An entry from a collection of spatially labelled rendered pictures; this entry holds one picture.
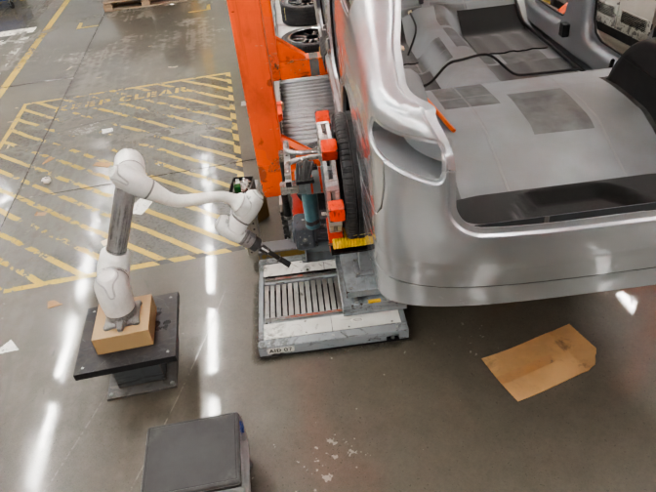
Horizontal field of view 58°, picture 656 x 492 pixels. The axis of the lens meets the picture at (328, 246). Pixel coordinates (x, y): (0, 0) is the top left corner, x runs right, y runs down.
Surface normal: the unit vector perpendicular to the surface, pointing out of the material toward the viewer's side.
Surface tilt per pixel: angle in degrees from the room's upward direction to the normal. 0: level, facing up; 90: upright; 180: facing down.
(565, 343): 12
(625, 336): 0
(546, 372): 1
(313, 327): 0
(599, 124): 22
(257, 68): 90
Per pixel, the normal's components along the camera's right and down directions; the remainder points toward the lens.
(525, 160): -0.05, -0.52
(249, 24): 0.09, 0.59
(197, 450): -0.09, -0.80
